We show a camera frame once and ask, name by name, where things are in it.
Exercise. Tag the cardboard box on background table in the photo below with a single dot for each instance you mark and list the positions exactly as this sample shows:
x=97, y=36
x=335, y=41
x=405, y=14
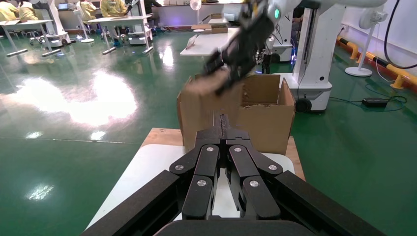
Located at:
x=216, y=15

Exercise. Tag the small brown cardboard box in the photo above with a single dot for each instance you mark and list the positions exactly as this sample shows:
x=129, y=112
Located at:
x=208, y=84

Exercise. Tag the white pedestal fan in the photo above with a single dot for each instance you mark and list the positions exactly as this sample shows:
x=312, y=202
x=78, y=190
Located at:
x=371, y=16

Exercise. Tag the flat cardboard piece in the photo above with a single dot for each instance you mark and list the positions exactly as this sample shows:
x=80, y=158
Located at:
x=200, y=26

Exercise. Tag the white table with seated people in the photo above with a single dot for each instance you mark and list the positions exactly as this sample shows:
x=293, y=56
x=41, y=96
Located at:
x=26, y=23

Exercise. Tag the small open cardboard box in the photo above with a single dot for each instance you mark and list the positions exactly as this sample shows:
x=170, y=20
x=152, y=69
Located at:
x=220, y=30

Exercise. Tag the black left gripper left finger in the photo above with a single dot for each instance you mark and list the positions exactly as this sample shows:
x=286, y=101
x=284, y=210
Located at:
x=198, y=176

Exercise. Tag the small white background table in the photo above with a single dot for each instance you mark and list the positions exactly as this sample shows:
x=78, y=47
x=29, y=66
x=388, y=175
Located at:
x=216, y=21

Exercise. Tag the white robot column base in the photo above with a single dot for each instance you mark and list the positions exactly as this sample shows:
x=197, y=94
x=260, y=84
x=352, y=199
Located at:
x=312, y=65

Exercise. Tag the large white work table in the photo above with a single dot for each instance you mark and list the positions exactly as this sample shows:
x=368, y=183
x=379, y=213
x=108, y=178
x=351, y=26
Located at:
x=205, y=44

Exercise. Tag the laptop screen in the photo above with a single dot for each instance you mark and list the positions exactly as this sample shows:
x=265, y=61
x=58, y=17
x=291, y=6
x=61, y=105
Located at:
x=62, y=6

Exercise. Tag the person in yellow jacket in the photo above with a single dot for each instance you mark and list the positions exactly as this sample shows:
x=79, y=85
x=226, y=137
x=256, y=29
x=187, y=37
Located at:
x=7, y=11
x=27, y=11
x=87, y=9
x=114, y=7

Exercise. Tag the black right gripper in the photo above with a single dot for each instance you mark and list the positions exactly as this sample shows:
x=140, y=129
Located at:
x=251, y=39

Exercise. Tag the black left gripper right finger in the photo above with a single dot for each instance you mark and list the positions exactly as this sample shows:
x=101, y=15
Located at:
x=247, y=176

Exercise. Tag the tilted paper sheet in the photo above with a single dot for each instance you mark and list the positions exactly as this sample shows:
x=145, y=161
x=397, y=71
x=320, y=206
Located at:
x=192, y=42

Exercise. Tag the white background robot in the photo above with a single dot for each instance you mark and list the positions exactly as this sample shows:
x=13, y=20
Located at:
x=137, y=34
x=55, y=29

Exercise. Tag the white standing fan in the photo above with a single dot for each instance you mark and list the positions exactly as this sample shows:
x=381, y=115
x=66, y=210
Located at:
x=79, y=11
x=195, y=5

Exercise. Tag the black power adapter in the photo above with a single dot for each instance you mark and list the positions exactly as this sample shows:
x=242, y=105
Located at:
x=374, y=102

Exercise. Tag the white table on bar feet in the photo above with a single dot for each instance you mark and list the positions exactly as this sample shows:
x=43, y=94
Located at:
x=120, y=20

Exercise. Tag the big open cardboard box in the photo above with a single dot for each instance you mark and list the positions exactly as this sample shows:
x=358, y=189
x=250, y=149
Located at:
x=264, y=127

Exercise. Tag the yellow floor barrier rail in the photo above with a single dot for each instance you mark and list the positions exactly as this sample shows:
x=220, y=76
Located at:
x=399, y=73

